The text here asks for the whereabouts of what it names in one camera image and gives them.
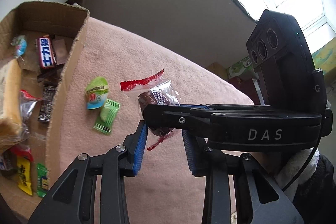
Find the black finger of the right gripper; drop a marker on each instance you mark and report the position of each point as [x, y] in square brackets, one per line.
[195, 121]

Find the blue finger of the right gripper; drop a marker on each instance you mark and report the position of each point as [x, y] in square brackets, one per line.
[195, 106]

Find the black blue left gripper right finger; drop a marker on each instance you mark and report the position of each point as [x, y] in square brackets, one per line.
[258, 197]

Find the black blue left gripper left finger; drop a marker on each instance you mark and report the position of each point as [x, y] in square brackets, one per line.
[71, 199]

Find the large dark dates bag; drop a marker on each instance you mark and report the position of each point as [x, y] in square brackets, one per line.
[155, 89]

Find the green white candy packet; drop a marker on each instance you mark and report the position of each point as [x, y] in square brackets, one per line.
[43, 181]

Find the yellow candy packet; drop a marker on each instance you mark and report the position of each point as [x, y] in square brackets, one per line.
[24, 180]

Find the Snickers bar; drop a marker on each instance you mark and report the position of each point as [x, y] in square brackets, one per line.
[5, 162]
[51, 52]

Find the packaged sliced bread cake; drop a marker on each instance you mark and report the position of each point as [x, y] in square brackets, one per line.
[11, 121]

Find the black patterned candy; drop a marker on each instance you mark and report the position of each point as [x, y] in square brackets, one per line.
[45, 112]

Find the small red dates bag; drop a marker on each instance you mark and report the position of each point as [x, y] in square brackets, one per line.
[27, 105]

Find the white gloved hand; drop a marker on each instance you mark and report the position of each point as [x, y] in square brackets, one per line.
[282, 167]

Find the green tissue box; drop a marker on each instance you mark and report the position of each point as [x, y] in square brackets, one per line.
[240, 68]

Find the pink table cloth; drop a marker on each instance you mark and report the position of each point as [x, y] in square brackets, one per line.
[164, 191]

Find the yellow green jelly cup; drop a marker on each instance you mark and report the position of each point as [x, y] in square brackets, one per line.
[96, 93]

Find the green landscape poster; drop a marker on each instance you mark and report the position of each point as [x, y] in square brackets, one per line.
[324, 58]

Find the brown cardboard box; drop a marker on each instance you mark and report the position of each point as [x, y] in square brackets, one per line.
[34, 20]

